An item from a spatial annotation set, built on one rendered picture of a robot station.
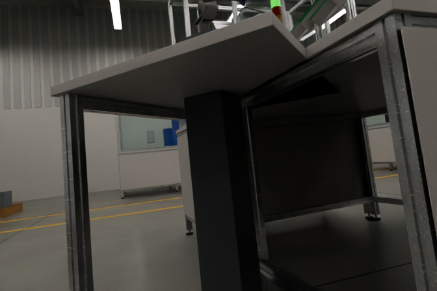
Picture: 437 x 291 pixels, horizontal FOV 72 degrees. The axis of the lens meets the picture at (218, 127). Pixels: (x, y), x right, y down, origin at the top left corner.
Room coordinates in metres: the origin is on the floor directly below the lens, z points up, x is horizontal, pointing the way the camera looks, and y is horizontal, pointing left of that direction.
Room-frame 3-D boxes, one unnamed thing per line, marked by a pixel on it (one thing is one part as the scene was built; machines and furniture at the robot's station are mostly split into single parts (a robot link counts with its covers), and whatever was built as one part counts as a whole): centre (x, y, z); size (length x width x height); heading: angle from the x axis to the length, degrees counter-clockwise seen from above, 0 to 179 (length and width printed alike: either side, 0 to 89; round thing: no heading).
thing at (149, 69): (1.10, -0.03, 0.84); 0.90 x 0.70 x 0.03; 151
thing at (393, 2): (1.46, -0.75, 0.84); 1.50 x 1.41 x 0.03; 20
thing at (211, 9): (1.13, 0.01, 1.15); 0.09 x 0.07 x 0.06; 25
